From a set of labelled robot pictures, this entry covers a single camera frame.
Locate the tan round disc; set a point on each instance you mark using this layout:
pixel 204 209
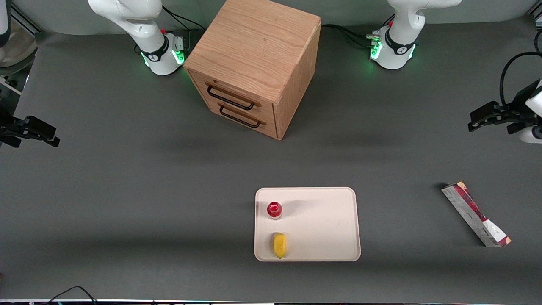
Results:
pixel 19 46

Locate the wooden drawer front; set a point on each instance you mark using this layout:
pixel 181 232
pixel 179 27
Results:
pixel 211 109
pixel 199 82

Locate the beige plastic tray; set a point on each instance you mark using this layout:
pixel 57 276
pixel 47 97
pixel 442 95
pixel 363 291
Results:
pixel 322 224

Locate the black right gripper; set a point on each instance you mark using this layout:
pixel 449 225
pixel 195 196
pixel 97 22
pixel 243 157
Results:
pixel 8 128

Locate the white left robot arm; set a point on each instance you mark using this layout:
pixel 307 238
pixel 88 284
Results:
pixel 396 51

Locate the red capped small bottle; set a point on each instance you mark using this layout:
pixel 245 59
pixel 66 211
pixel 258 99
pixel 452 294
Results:
pixel 274 209

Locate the red cookie box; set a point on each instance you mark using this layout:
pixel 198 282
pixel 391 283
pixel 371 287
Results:
pixel 474 214

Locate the aluminium frame rail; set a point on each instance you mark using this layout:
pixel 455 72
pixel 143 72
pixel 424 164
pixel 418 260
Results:
pixel 537 16
pixel 26 20

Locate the wooden drawer cabinet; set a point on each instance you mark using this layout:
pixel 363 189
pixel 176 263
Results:
pixel 258 46

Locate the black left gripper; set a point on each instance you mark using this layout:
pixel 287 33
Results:
pixel 519 111

